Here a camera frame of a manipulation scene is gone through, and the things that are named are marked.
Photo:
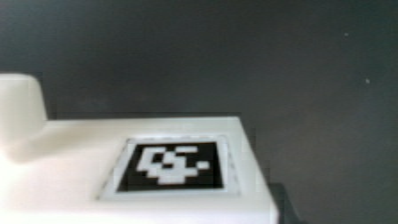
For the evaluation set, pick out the white drawer tray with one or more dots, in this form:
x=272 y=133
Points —
x=122 y=171

